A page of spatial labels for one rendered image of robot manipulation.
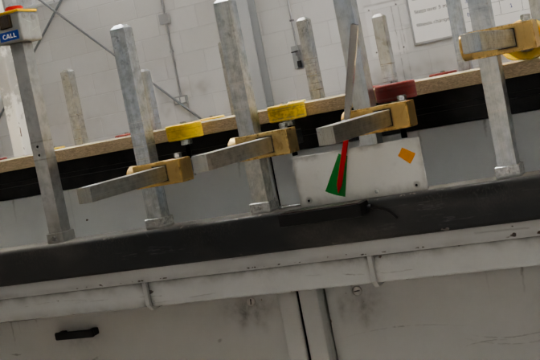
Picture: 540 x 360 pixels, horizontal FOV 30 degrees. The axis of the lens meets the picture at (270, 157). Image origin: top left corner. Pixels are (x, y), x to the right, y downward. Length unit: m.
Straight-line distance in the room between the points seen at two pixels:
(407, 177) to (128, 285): 0.70
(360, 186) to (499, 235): 0.27
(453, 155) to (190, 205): 0.63
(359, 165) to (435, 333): 0.48
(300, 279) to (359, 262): 0.13
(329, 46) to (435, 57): 1.03
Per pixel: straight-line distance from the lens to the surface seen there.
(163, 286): 2.20
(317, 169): 1.96
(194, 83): 10.19
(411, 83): 1.98
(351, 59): 1.86
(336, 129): 1.62
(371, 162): 1.92
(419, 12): 9.29
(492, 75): 1.85
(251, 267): 2.08
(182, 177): 2.09
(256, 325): 2.38
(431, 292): 2.21
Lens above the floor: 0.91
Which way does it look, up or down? 3 degrees down
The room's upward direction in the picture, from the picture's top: 11 degrees counter-clockwise
